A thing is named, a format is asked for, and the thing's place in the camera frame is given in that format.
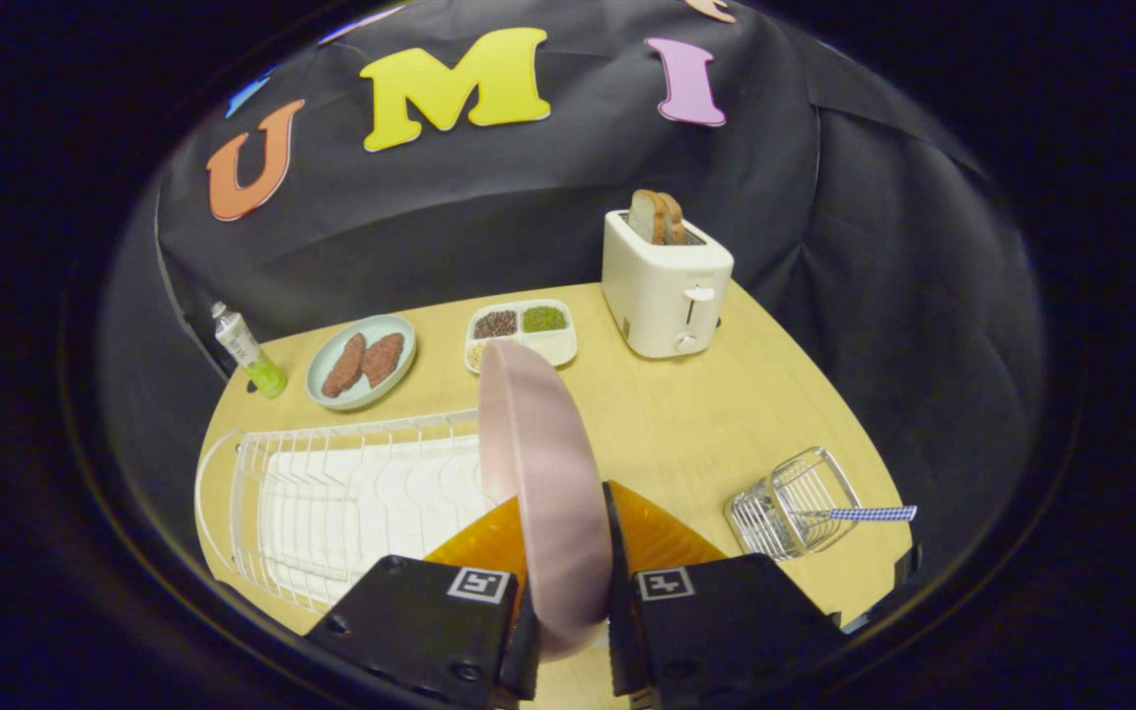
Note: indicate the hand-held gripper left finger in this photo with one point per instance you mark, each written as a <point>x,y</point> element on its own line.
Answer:
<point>410,621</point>

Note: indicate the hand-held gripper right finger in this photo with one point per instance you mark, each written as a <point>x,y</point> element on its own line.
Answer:
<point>726,621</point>

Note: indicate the pink plate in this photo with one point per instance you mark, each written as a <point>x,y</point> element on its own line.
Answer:
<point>543,473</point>

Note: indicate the light green plate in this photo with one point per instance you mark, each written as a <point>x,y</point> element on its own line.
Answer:
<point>395,327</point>

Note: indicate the green dish soap bottle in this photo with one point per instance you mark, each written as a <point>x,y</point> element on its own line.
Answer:
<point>243,347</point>

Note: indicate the brown meat patty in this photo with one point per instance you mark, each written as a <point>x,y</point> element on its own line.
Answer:
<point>343,367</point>
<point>383,358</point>

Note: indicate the white divided grain tray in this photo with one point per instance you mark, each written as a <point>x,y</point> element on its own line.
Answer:
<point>550,345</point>

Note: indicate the white toaster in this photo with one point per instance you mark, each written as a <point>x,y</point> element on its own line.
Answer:
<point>662,296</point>

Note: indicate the dark bread slice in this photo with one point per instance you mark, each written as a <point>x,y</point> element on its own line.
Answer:
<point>675,219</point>

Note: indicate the light bread slice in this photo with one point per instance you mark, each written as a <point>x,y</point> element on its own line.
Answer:
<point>643,217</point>

